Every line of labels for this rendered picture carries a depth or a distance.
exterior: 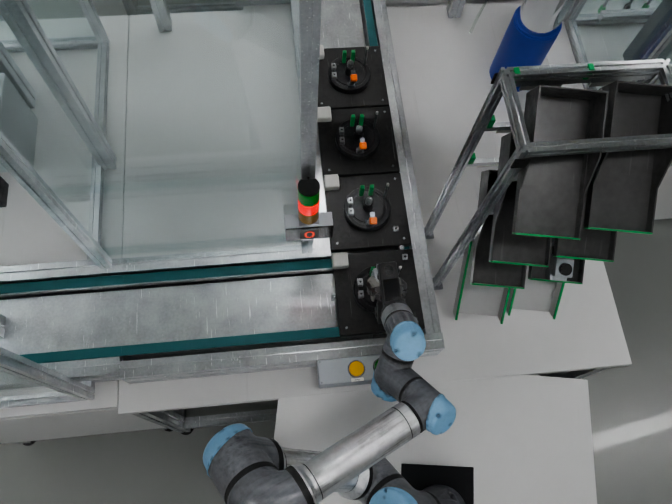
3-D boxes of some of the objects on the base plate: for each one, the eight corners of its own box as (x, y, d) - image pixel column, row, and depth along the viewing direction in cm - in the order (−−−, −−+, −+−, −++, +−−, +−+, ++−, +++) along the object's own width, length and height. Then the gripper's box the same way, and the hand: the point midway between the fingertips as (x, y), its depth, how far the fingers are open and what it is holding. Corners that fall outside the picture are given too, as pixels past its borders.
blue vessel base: (536, 91, 211) (567, 38, 186) (493, 93, 210) (519, 41, 185) (526, 56, 217) (555, 0, 192) (485, 58, 216) (509, 2, 190)
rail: (437, 355, 175) (445, 347, 165) (129, 383, 168) (118, 377, 157) (434, 337, 177) (442, 328, 167) (129, 364, 170) (118, 357, 159)
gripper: (372, 336, 143) (360, 300, 163) (420, 332, 144) (402, 296, 164) (371, 304, 140) (359, 271, 160) (420, 299, 141) (402, 267, 161)
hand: (381, 275), depth 160 cm, fingers closed on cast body, 4 cm apart
